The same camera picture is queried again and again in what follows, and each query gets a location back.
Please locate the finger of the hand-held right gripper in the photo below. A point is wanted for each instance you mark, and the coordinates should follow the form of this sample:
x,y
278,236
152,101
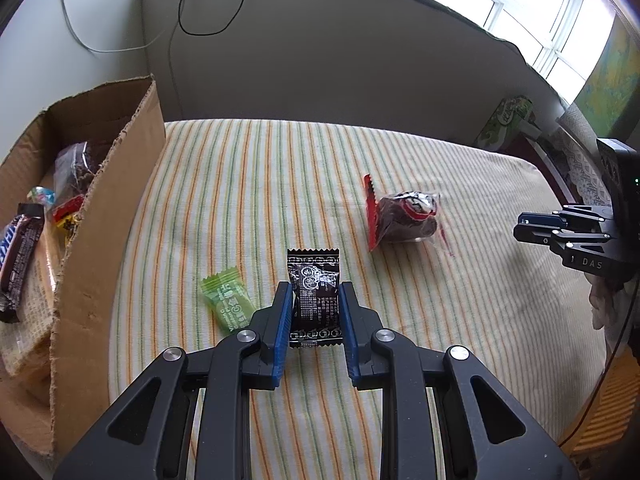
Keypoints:
x,y
532,236
540,219

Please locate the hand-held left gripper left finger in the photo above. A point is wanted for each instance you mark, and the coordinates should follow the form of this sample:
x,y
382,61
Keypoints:
x,y
284,321

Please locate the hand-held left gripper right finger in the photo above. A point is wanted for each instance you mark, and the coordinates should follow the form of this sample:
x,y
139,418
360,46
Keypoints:
x,y
349,331

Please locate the black candy packet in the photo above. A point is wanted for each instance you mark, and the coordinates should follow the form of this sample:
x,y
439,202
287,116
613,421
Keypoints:
x,y
315,290

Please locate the cardboard box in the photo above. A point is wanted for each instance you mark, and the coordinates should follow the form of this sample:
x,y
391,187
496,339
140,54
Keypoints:
x,y
110,220

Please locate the yellow candy packet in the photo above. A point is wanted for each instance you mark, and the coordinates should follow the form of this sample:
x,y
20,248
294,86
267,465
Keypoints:
x,y
69,225

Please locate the red-edged clear date packet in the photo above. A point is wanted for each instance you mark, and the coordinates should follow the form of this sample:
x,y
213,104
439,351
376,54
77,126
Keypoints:
x,y
82,160
405,215

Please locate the colourful small candy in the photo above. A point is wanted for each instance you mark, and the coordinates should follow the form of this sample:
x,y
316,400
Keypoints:
x,y
41,196

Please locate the brown chocolate bar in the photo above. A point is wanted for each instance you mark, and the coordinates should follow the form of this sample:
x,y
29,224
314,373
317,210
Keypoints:
x,y
17,260

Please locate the person's right hand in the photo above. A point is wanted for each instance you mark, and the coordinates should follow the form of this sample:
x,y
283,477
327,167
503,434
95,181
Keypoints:
x,y
605,305

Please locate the white lace cloth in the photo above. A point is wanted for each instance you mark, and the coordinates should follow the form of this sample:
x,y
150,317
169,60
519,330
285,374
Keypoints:
x,y
580,160

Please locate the dark red cabinet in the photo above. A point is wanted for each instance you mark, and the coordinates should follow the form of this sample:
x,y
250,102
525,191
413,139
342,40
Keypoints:
x,y
535,160

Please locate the green candy packet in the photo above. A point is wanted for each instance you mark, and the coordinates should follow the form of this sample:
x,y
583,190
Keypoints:
x,y
225,297

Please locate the green printed box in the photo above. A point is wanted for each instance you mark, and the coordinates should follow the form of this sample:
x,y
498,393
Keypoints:
x,y
502,120

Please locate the striped tablecloth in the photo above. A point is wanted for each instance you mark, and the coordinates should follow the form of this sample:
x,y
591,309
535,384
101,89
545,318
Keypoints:
x,y
300,185

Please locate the white framed window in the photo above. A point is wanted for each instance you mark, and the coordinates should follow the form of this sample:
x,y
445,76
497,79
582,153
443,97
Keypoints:
x,y
525,10

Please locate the clear cracker packet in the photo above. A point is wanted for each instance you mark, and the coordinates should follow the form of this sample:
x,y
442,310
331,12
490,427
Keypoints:
x,y
35,330

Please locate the yellow green wall picture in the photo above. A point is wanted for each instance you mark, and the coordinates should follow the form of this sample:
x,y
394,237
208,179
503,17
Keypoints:
x,y
615,80

